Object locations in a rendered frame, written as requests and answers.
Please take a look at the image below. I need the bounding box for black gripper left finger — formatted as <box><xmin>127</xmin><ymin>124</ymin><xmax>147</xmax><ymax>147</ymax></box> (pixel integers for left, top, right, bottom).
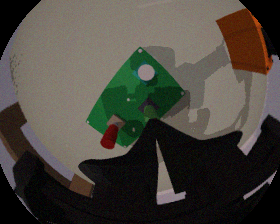
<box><xmin>79</xmin><ymin>119</ymin><xmax>159</xmax><ymax>198</ymax></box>

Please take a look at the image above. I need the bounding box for green circuit board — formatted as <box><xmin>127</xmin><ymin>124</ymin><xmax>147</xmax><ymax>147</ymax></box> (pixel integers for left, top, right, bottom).
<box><xmin>85</xmin><ymin>47</ymin><xmax>185</xmax><ymax>149</ymax></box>

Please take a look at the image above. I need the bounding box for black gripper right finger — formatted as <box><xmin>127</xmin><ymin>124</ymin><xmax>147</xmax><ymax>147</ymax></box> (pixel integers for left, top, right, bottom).
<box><xmin>153</xmin><ymin>119</ymin><xmax>242</xmax><ymax>194</ymax></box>

